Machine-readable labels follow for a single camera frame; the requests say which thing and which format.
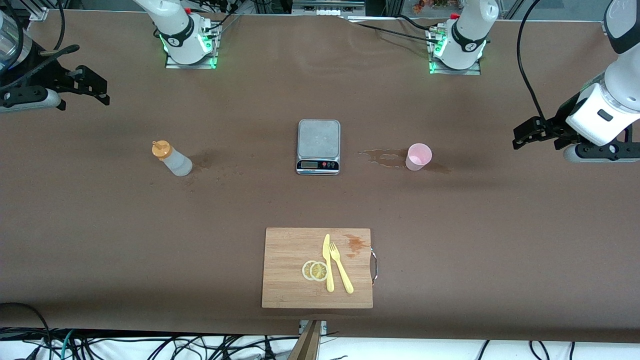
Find black floor cable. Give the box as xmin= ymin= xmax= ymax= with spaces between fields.
xmin=0 ymin=302 xmax=52 ymax=360

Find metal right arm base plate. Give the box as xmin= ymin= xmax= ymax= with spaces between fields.
xmin=164 ymin=20 xmax=219 ymax=70

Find brown table cover sheet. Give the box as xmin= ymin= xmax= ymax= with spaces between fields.
xmin=0 ymin=9 xmax=640 ymax=344

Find power strip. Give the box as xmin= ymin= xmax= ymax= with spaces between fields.
xmin=292 ymin=0 xmax=367 ymax=17

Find yellow plastic knife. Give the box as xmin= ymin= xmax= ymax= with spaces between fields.
xmin=322 ymin=233 xmax=335 ymax=293

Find black hanging cable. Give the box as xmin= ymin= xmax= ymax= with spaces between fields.
xmin=52 ymin=0 xmax=68 ymax=51

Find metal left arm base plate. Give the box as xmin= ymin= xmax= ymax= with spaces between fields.
xmin=428 ymin=25 xmax=482 ymax=76

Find wooden cutting board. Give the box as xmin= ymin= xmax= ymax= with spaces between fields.
xmin=261 ymin=227 xmax=374 ymax=309

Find silver digital kitchen scale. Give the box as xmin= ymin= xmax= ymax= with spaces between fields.
xmin=296 ymin=119 xmax=342 ymax=176

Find pink plastic cup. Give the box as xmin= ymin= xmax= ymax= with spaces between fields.
xmin=405 ymin=143 xmax=433 ymax=172

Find translucent sauce bottle orange cap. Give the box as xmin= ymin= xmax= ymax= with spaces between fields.
xmin=151 ymin=140 xmax=194 ymax=177

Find aluminium frame profile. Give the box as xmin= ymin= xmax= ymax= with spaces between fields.
xmin=27 ymin=0 xmax=51 ymax=22

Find black cable on table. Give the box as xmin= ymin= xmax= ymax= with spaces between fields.
xmin=345 ymin=14 xmax=442 ymax=46

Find yellow plastic fork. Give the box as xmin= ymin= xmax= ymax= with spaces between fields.
xmin=329 ymin=242 xmax=355 ymax=295

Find teal floor cable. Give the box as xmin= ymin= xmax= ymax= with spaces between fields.
xmin=59 ymin=329 xmax=77 ymax=360

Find colourful background objects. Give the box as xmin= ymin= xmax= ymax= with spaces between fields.
xmin=412 ymin=0 xmax=453 ymax=15

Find wooden post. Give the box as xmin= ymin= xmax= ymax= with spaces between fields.
xmin=287 ymin=320 xmax=323 ymax=360

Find brown liquid spill puddle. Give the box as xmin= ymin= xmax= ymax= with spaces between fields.
xmin=358 ymin=148 xmax=452 ymax=175

